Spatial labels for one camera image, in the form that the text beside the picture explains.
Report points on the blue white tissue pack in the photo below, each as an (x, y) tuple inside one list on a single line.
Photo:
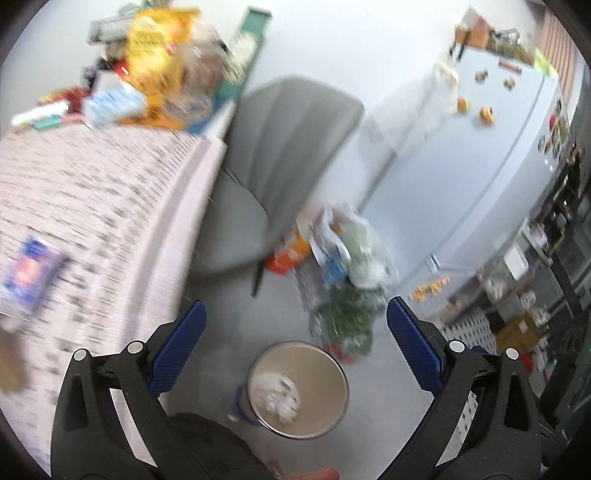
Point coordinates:
[(113, 104)]

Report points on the green book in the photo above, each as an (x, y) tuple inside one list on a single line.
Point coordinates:
[(243, 51)]

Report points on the patterned pink tablecloth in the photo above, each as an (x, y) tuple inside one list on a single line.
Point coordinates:
[(123, 205)]

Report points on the white refrigerator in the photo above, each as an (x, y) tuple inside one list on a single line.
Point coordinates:
[(449, 207)]

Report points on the clear plastic water jug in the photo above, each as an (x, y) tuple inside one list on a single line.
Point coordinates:
[(199, 65)]

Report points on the round beige trash bin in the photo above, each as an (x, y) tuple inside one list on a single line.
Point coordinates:
[(295, 390)]

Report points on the brown cardboard box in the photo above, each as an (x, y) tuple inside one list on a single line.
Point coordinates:
[(521, 334)]

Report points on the white mesh bag on fridge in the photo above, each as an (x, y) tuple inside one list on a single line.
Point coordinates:
[(412, 114)]

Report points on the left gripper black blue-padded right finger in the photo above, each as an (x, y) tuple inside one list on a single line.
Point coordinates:
[(482, 422)]

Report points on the grey upholstered chair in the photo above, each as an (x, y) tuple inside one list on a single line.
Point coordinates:
[(279, 143)]

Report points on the yellow snack bag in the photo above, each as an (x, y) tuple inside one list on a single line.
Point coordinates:
[(154, 48)]

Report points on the clear bag of green vegetables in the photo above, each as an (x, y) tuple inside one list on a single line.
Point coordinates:
[(343, 324)]

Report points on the white plastic grocery bag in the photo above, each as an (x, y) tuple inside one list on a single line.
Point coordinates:
[(346, 246)]

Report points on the black wire desk organizer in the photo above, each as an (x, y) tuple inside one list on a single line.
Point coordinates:
[(109, 30)]

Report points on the orange white carton box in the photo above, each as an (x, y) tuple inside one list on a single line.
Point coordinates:
[(293, 248)]

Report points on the blue snack wrapper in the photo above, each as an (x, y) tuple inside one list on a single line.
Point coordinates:
[(29, 277)]

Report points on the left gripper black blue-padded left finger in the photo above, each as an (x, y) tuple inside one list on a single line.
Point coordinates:
[(88, 441)]

